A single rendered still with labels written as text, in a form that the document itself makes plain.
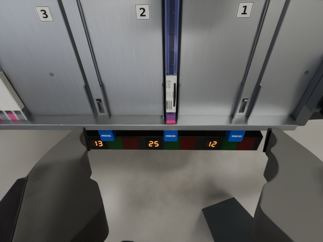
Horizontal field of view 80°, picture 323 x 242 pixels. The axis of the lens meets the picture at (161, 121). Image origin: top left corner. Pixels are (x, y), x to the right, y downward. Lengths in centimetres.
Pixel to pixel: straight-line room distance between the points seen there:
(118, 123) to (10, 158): 109
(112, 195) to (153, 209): 23
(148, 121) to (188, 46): 12
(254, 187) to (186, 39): 100
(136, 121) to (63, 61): 13
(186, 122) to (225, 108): 6
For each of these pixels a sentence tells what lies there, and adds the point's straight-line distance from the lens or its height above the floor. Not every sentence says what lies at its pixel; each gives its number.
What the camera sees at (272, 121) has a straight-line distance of 34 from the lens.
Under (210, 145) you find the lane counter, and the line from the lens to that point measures 39.
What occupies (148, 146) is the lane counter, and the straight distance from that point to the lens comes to 39.
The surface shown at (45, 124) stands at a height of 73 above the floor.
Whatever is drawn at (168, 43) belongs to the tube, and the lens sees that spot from 24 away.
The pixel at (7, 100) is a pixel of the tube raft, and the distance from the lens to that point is 37.
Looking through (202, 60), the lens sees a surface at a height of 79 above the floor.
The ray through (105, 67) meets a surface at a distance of 28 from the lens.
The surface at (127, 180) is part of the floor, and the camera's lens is 109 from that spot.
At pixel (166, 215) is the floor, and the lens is 113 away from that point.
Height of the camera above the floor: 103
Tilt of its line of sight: 87 degrees down
